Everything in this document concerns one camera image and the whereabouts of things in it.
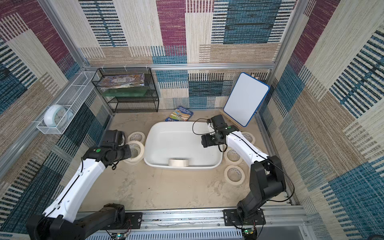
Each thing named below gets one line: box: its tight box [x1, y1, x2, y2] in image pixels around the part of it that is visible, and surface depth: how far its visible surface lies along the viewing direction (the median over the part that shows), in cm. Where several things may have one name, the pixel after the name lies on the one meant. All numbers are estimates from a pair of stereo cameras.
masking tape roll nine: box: [224, 165, 245, 185], surface depth 89 cm
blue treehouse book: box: [164, 106, 194, 122], surface depth 117 cm
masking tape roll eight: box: [168, 158, 189, 167], surface depth 87 cm
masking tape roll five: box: [122, 140, 145, 164], surface depth 81 cm
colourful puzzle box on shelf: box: [97, 73, 145, 89], surface depth 83 cm
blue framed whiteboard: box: [223, 72, 270, 128], surface depth 94 cm
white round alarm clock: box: [44, 104, 74, 128], surface depth 65 cm
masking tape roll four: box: [224, 148, 244, 166], surface depth 92 cm
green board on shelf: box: [101, 86, 150, 97], surface depth 96 cm
